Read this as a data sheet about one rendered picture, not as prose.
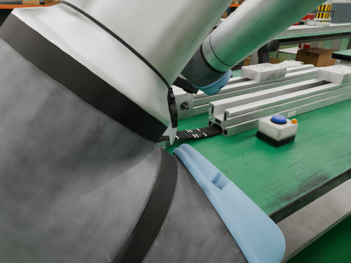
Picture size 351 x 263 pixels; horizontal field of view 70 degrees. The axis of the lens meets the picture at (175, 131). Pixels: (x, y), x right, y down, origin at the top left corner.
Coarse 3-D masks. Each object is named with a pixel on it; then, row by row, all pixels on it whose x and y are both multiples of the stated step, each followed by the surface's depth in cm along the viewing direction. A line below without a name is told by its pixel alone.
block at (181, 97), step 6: (174, 90) 89; (180, 90) 89; (174, 96) 85; (180, 96) 86; (186, 96) 87; (192, 96) 88; (180, 102) 87; (186, 102) 88; (192, 102) 89; (180, 108) 88; (186, 108) 86; (192, 108) 91; (180, 114) 89; (186, 114) 90; (192, 114) 92
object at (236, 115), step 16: (320, 80) 105; (240, 96) 86; (256, 96) 88; (272, 96) 92; (288, 96) 86; (304, 96) 90; (320, 96) 96; (336, 96) 102; (208, 112) 83; (224, 112) 76; (240, 112) 76; (256, 112) 80; (272, 112) 84; (288, 112) 89; (304, 112) 94; (224, 128) 78; (240, 128) 79
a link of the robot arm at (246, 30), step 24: (264, 0) 35; (288, 0) 33; (312, 0) 32; (240, 24) 39; (264, 24) 37; (288, 24) 36; (216, 48) 44; (240, 48) 41; (192, 72) 50; (216, 72) 48
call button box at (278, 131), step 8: (264, 120) 75; (272, 120) 74; (288, 120) 75; (264, 128) 74; (272, 128) 72; (280, 128) 70; (288, 128) 71; (296, 128) 73; (256, 136) 78; (264, 136) 75; (272, 136) 72; (280, 136) 71; (288, 136) 73; (272, 144) 73; (280, 144) 72
